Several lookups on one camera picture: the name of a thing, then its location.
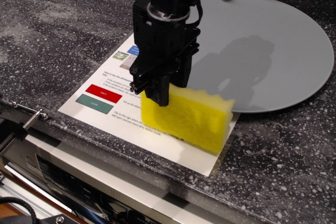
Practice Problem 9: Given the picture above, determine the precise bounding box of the laminated dishwasher instruction sheet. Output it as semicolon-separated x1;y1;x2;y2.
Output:
57;34;241;178

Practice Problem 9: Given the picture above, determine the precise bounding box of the metal clamp with spring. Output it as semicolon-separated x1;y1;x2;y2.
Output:
1;101;50;158

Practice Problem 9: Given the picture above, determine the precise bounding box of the black cable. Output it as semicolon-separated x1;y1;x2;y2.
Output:
0;196;44;224

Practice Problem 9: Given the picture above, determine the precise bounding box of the grey round plate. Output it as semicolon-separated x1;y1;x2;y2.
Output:
188;0;334;113

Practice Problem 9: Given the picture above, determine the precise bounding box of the yellow sponge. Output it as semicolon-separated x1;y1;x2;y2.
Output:
141;84;235;154

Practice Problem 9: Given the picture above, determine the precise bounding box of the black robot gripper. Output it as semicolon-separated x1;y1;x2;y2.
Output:
130;0;201;106

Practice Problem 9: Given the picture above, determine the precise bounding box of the black bracket with screw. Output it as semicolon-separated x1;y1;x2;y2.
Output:
39;214;77;224

